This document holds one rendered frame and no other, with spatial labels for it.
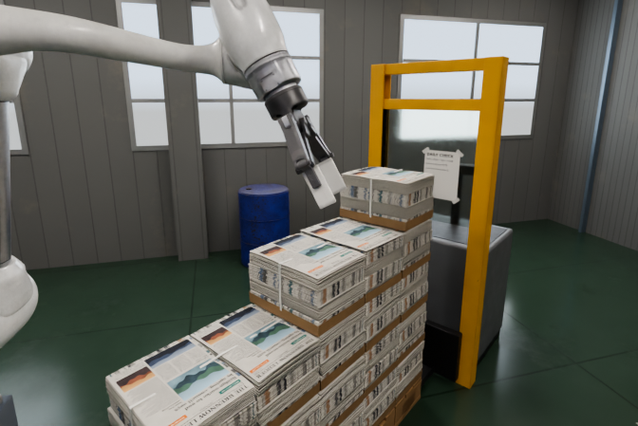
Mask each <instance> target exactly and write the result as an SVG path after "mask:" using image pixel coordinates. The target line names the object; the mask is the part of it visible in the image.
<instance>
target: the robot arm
mask: <svg viewBox="0 0 638 426"><path fill-rule="evenodd" d="M210 4H211V11H212V15H213V19H214V23H215V25H216V29H217V31H218V36H219V37H218V38H217V39H216V40H215V41H214V42H213V43H211V44H209V45H202V46H191V45H183V44H178V43H173V42H169V41H165V40H161V39H158V38H154V37H150V36H147V35H143V34H139V33H136V32H132V31H129V30H125V29H121V28H115V27H111V26H108V25H104V24H100V23H96V22H93V21H89V20H85V19H81V18H77V17H72V16H67V15H63V14H58V13H52V12H46V11H40V10H34V9H22V8H16V7H10V6H4V5H0V348H2V347H3V346H4V345H5V344H6V343H7V342H8V341H9V340H11V339H12V338H13V337H14V336H15V335H16V334H17V333H18V332H19V331H20V330H21V328H22V327H23V326H24V325H25V324H26V323H27V322H28V320H29V319H30V317H31V316H32V314H33V312H34V310H35V308H36V306H37V303H38V288H37V286H36V284H35V282H34V280H33V279H32V278H31V277H30V276H29V275H28V274H27V271H26V267H25V265H24V264H23V263H22V262H21V261H20V260H18V259H17V258H15V257H14V256H12V255H11V232H10V151H9V101H13V100H14V99H15V98H16V97H17V95H18V93H19V89H20V86H21V83H22V81H23V79H24V76H25V73H26V72H27V71H28V69H29V68H30V66H31V63H32V59H33V52H32V51H59V52H68V53H76V54H82V55H88V56H94V57H100V58H105V59H111V60H117V61H123V62H128V63H134V64H139V65H150V66H155V67H161V68H167V69H173V70H179V71H185V72H193V73H201V74H208V75H212V76H215V77H217V78H218V79H220V80H221V81H222V83H223V84H228V85H233V86H238V87H242V88H245V89H251V90H252V91H253V93H254V94H255V96H256V98H257V100H258V101H260V102H265V106H266V108H267V110H268V112H269V114H270V116H271V118H272V120H278V123H279V125H280V127H281V129H282V131H283V134H284V137H285V140H286V143H287V145H288V147H289V150H290V153H291V158H292V161H293V164H294V167H295V169H296V170H295V172H296V173H297V174H298V175H300V174H302V175H303V177H304V179H305V180H306V182H307V184H308V185H309V187H310V190H311V192H312V194H313V196H314V198H315V200H316V202H317V204H318V206H319V208H320V209H323V208H325V207H326V206H329V205H331V204H333V203H335V202H336V199H335V197H334V194H337V193H339V192H342V191H343V190H345V189H346V188H347V186H346V184H345V182H344V181H343V179H342V178H341V176H340V174H339V172H338V170H337V168H336V166H335V164H334V162H333V160H332V157H334V154H333V153H331V152H330V150H329V149H328V147H327V146H326V144H325V143H324V142H323V140H322V138H321V137H320V135H319V134H318V132H317V130H316V129H315V127H314V126H313V124H312V122H311V120H310V117H309V116H308V115H306V116H304V115H303V113H302V112H301V109H302V108H304V107H305V106H307V104H308V103H309V100H308V98H307V96H306V94H305V92H304V90H303V88H302V86H301V85H299V84H300V82H301V76H300V74H299V72H298V70H297V68H296V66H295V64H294V62H293V60H292V58H291V55H290V54H289V52H288V50H287V47H286V43H285V37H284V34H283V32H282V29H281V27H280V26H279V24H278V22H277V19H276V17H275V15H274V13H273V12H272V9H271V7H270V5H269V4H268V2H267V0H210ZM312 154H313V155H314V156H315V157H316V159H317V160H318V161H319V162H320V163H319V164H318V165H317V164H316V165H315V163H314V160H313V157H312ZM319 167H320V168H319ZM320 169H321V170H320ZM321 171H322V172H321Z"/></svg>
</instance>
